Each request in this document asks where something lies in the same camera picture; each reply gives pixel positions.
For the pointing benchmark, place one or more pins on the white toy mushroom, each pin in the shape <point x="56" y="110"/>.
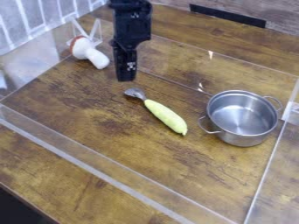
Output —
<point x="84" y="51"/>

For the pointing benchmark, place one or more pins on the stainless steel pot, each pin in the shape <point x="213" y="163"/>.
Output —
<point x="240" y="117"/>

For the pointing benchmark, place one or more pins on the clear acrylic stand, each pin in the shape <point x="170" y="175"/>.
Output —
<point x="93" y="35"/>

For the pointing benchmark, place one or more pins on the black strip on table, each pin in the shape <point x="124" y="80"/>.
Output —
<point x="245" y="20"/>

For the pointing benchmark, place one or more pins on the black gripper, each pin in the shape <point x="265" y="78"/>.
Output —
<point x="132" y="21"/>

